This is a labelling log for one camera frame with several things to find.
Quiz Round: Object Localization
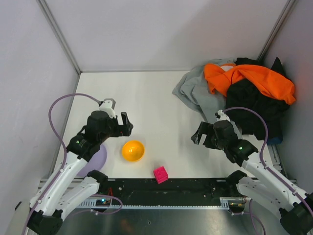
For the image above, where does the grey cloth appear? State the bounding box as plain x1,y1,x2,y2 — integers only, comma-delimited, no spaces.
172,65,226,123

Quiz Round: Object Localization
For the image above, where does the black cloth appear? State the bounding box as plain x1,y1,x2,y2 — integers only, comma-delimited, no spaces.
224,56,293,141

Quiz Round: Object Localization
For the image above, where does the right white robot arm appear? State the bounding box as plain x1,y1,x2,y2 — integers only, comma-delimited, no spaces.
191,120,313,235

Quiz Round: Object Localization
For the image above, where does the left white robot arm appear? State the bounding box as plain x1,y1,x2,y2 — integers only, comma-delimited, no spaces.
27,110,134,235

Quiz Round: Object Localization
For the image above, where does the dark blue cloth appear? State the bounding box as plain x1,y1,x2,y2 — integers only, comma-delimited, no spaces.
267,137,283,145

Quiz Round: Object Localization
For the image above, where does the orange cloth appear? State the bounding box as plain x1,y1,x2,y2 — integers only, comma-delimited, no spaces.
203,63,296,105

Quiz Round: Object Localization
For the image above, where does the yellow plastic bowl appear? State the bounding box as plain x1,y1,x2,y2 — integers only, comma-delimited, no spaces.
122,140,145,162

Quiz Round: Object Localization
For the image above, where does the purple plastic plate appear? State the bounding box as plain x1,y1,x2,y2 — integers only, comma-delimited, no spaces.
77,144,107,178

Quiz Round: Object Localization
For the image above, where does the pink cube block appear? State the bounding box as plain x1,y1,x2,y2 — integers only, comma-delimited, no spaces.
153,166,169,184

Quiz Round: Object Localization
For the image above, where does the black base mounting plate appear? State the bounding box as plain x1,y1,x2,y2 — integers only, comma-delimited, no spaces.
98,178,242,207

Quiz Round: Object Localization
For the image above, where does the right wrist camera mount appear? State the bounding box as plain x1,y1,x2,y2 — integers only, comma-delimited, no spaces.
215,110,230,121

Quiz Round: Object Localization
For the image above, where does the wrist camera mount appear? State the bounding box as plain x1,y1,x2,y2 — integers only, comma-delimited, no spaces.
215,110,230,121
99,98,116,118

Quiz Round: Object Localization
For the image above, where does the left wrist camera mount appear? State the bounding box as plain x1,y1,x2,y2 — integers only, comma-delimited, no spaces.
99,98,116,118

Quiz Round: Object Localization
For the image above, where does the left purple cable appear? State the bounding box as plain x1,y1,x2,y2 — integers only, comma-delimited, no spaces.
21,93,123,235

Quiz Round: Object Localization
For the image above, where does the purple cable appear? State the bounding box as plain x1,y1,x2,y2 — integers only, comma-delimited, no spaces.
21,93,123,235
221,106,313,235

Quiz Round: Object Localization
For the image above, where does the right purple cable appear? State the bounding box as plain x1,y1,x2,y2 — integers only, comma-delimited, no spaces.
221,106,313,235

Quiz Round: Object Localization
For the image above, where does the aluminium frame rail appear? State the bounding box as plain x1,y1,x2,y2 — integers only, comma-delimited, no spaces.
268,145,297,185

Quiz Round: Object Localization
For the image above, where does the grey slotted cable duct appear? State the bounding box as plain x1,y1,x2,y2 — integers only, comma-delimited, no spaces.
75,197,247,210

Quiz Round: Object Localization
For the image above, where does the left aluminium corner post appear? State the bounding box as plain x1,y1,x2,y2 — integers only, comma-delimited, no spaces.
36,0,81,75

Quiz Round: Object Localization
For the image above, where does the aluminium corner post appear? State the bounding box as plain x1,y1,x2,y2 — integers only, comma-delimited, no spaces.
257,0,299,62
36,0,81,75

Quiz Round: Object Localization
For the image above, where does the right aluminium corner post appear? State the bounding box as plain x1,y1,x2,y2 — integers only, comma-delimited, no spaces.
257,0,299,62

